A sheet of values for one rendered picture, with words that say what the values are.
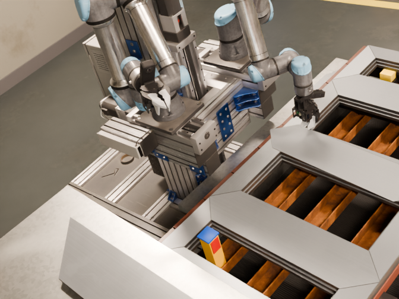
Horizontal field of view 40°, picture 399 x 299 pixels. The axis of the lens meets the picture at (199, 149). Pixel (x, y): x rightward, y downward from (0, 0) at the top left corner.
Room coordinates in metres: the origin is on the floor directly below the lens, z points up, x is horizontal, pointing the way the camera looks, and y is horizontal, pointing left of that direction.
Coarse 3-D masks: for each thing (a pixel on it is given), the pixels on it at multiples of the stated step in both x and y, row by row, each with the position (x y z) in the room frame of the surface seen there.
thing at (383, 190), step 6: (396, 168) 1.45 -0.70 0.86; (390, 174) 1.43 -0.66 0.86; (396, 174) 1.43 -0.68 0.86; (384, 180) 1.41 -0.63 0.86; (390, 180) 1.40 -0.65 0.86; (396, 180) 1.40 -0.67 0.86; (378, 186) 1.39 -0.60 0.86; (384, 186) 1.39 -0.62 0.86; (390, 186) 1.38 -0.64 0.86; (396, 186) 1.37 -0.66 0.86; (378, 192) 1.37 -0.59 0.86; (384, 192) 1.36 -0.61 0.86; (390, 192) 1.35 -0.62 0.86; (396, 192) 1.34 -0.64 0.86; (390, 198) 1.32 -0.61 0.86
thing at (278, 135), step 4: (280, 128) 1.89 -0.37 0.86; (284, 128) 1.88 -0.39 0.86; (288, 128) 1.87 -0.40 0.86; (292, 128) 1.86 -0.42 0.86; (276, 132) 1.87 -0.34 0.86; (280, 132) 1.86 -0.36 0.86; (284, 132) 1.85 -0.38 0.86; (288, 132) 1.84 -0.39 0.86; (272, 136) 1.85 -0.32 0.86; (276, 136) 1.84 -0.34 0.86; (280, 136) 1.83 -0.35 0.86; (284, 136) 1.82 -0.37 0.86; (272, 140) 1.82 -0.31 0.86; (276, 140) 1.82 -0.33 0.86; (280, 140) 1.81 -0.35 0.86; (272, 144) 1.80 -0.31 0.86; (276, 144) 1.79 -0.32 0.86
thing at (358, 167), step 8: (360, 152) 1.59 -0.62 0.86; (368, 152) 1.58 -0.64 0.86; (352, 160) 1.57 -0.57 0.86; (360, 160) 1.55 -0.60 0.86; (368, 160) 1.54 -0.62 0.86; (376, 160) 1.53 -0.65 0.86; (344, 168) 1.53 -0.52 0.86; (352, 168) 1.52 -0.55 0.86; (360, 168) 1.51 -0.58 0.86; (368, 168) 1.50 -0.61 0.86; (344, 176) 1.49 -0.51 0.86; (352, 176) 1.48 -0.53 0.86; (360, 176) 1.47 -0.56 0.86
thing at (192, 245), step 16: (384, 64) 2.16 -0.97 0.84; (368, 112) 1.87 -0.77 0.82; (384, 112) 1.81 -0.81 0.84; (352, 144) 1.66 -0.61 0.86; (272, 160) 1.70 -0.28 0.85; (288, 160) 1.70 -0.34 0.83; (256, 176) 1.64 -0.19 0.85; (320, 176) 1.57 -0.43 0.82; (336, 176) 1.52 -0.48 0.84; (368, 192) 1.40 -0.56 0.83; (208, 224) 1.46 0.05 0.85; (192, 240) 1.41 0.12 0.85; (240, 240) 1.35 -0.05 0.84; (272, 256) 1.23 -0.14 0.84; (304, 272) 1.13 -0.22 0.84; (320, 288) 1.07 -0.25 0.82; (336, 288) 1.03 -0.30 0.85
